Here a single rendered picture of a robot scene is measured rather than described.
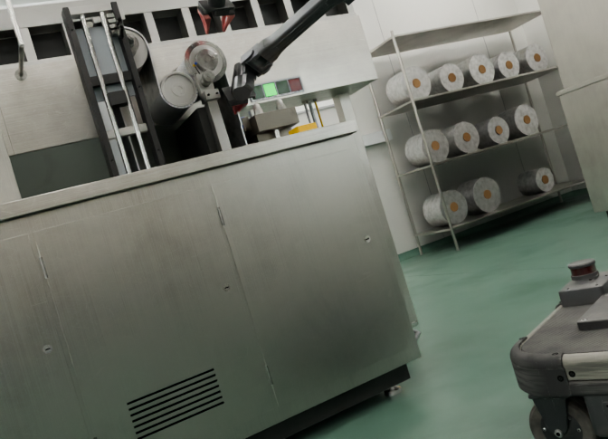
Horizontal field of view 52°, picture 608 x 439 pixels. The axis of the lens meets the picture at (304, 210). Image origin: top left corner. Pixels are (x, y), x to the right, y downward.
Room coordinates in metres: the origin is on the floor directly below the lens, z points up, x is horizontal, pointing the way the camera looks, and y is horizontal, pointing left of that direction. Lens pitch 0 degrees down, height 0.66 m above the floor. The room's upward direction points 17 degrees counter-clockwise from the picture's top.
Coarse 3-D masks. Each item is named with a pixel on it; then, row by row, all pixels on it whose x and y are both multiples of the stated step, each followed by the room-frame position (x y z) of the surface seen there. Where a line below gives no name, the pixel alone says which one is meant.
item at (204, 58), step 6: (198, 54) 2.09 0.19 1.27; (204, 54) 2.10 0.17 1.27; (210, 54) 2.11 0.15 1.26; (198, 60) 2.09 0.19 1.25; (204, 60) 2.10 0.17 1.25; (210, 60) 2.11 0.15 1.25; (216, 60) 2.12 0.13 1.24; (198, 66) 2.10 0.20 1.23; (204, 66) 2.10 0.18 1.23; (210, 66) 2.11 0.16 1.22
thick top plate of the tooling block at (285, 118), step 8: (272, 112) 2.17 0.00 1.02; (280, 112) 2.18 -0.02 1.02; (288, 112) 2.19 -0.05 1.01; (296, 112) 2.21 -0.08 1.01; (256, 120) 2.14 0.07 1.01; (264, 120) 2.15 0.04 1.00; (272, 120) 2.16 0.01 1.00; (280, 120) 2.18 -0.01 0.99; (288, 120) 2.19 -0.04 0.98; (296, 120) 2.20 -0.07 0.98; (256, 128) 2.15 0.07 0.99; (264, 128) 2.15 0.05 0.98; (272, 128) 2.16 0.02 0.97; (280, 128) 2.21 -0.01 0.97; (248, 136) 2.23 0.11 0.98
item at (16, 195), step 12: (0, 132) 1.89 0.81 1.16; (0, 144) 1.89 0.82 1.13; (0, 156) 1.88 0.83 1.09; (0, 168) 1.88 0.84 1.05; (12, 168) 1.89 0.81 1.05; (0, 180) 1.87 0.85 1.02; (12, 180) 1.89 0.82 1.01; (0, 192) 1.87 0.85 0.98; (12, 192) 1.88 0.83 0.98; (0, 204) 1.86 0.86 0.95
